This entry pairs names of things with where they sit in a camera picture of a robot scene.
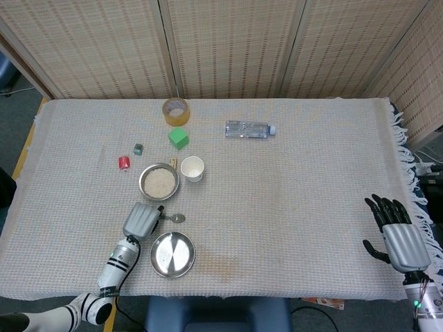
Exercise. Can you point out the right black-fingered robot hand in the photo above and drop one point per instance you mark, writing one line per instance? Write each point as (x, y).
(405, 245)

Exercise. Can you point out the left black-fingered robot hand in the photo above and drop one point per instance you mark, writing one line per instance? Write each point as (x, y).
(140, 221)

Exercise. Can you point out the metal spoon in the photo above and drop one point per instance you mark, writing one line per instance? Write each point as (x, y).
(178, 218)

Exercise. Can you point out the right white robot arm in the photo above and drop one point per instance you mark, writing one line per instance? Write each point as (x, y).
(431, 306)

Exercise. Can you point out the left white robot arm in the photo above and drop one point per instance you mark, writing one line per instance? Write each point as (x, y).
(116, 269)

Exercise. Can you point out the steel bowl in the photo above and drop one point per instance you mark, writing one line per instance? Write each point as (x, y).
(142, 186)

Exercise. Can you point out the steel plate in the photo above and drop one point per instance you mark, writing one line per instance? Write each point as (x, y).
(173, 254)

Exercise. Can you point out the white paper cup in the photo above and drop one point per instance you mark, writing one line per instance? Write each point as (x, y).
(192, 167)

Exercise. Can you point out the small red object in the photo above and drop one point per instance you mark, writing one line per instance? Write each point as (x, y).
(124, 163)

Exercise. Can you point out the black box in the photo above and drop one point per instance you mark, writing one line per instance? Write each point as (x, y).
(432, 190)

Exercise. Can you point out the small wooden block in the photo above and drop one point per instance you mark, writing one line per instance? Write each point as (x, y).
(173, 161)

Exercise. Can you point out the small dark green block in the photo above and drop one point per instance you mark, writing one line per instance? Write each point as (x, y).
(138, 149)

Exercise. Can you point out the white power strip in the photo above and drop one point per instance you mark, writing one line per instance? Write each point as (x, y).
(431, 169)

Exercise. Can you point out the green cube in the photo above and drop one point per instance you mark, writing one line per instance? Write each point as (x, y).
(177, 136)

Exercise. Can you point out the orange printed package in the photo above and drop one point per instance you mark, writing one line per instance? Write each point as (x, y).
(323, 302)

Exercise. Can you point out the brown packing tape roll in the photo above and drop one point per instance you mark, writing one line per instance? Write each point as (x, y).
(176, 119)

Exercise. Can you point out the blue padded seat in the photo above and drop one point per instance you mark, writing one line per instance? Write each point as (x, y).
(218, 313)

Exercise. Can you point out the beige woven tablecloth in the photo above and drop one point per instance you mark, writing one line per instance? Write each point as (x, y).
(277, 207)

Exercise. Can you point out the black object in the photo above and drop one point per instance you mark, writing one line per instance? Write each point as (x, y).
(5, 190)

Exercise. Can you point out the clear plastic water bottle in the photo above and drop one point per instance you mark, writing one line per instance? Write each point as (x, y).
(247, 129)

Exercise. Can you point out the bamboo folding screen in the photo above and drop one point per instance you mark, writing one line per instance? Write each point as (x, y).
(235, 48)

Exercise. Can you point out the blue office chair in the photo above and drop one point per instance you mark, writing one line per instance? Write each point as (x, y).
(6, 72)

